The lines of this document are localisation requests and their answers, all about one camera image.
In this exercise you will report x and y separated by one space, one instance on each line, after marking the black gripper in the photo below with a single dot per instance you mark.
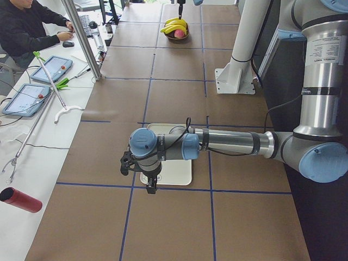
180 6
150 174

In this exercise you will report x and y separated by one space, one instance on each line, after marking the yellow banana carried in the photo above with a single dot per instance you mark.
176 20

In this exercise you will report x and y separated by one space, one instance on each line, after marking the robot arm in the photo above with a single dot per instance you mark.
313 148
196 2

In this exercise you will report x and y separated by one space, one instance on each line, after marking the yellow banana in basket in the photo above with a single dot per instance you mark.
172 27

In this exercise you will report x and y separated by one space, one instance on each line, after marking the wicker fruit basket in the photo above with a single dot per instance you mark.
173 36

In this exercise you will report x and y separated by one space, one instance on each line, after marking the pink apple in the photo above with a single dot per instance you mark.
179 34

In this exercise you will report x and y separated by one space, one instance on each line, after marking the white bear tray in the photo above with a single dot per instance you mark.
174 172

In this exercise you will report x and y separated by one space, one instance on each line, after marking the clear water bottle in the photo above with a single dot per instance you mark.
96 35

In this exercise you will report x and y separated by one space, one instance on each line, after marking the black computer mouse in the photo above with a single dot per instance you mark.
68 44

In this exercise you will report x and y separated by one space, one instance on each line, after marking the blue teach pendant far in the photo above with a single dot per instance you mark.
56 66

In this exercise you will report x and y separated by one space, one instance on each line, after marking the blue teach pendant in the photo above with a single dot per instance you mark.
28 100
56 66

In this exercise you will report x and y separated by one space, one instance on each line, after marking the long metal grabber tool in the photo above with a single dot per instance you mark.
13 161

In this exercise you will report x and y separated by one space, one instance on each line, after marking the red cylinder bottle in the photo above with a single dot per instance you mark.
21 200

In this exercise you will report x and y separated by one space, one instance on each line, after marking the blue teach pendant near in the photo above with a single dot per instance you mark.
28 100

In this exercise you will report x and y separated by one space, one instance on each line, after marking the seated person black jacket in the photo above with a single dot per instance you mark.
22 30

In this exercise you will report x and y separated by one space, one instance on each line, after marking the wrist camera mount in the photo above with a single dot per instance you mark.
128 163

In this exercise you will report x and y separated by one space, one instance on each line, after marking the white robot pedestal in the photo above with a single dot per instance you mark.
236 77

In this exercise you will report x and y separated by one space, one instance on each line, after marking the aluminium frame post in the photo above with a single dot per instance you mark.
83 40

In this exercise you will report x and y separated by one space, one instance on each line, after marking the green handled grabber tool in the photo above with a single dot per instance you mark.
65 108

